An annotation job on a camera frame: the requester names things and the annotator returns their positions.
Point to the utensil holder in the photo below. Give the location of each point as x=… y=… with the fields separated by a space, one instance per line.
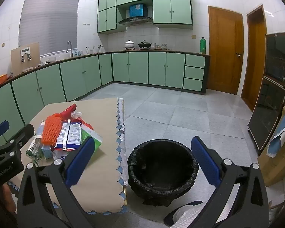
x=90 y=51

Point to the white bag blue logo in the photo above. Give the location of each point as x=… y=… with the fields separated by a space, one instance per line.
x=59 y=155

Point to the wooden door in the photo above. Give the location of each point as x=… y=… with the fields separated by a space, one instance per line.
x=255 y=64
x=224 y=52

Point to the blue white snack packet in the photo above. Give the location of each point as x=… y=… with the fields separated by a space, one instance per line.
x=72 y=133

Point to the white green plastic bag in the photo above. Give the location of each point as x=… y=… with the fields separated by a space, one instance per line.
x=91 y=136

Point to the person's foot in slipper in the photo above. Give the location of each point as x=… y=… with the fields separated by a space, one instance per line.
x=180 y=216

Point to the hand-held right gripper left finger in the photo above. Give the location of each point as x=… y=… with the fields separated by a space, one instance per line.
x=82 y=159

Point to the person's left hand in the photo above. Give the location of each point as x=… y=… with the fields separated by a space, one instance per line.
x=9 y=198

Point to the metal faucet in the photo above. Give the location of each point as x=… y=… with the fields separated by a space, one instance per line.
x=70 y=49

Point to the green upper cabinets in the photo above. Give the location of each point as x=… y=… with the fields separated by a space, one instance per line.
x=178 y=9

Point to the glass jar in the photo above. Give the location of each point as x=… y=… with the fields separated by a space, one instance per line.
x=163 y=46
x=153 y=45

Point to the orange basin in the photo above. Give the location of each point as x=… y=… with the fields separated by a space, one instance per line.
x=0 y=80

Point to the white paper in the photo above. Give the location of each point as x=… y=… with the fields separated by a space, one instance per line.
x=76 y=115

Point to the red plastic bag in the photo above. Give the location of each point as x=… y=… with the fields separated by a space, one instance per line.
x=87 y=124

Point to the grey window blind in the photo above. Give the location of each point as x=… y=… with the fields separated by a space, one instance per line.
x=49 y=23

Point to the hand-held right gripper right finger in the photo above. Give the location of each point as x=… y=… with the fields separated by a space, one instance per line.
x=205 y=161

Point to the cardboard sheet with scale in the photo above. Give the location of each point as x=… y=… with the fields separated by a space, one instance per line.
x=16 y=61

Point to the clear plastic bottle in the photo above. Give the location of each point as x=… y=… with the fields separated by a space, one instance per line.
x=40 y=129

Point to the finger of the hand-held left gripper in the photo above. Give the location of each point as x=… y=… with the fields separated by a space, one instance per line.
x=0 y=129
x=19 y=137

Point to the green cabinets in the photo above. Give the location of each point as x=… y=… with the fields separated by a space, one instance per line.
x=178 y=9
x=137 y=67

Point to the range hood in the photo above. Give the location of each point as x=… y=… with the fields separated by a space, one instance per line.
x=135 y=21

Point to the green lower cabinets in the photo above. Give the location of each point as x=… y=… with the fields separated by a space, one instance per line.
x=137 y=67

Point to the white cooking pot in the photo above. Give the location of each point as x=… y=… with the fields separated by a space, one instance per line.
x=129 y=45

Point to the black lined trash bin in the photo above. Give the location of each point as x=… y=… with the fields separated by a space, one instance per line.
x=161 y=194

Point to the small light blue box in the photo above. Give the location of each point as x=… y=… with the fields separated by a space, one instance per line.
x=46 y=152

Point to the black wok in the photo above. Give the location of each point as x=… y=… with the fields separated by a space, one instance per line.
x=144 y=44

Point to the black glass cabinet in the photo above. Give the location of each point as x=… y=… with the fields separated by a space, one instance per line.
x=268 y=104

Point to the orange foam fruit net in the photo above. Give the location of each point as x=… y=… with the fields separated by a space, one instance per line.
x=52 y=129

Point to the cardboard box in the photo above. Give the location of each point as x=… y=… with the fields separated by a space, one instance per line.
x=275 y=168

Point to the green bottle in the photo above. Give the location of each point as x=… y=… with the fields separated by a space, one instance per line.
x=202 y=45

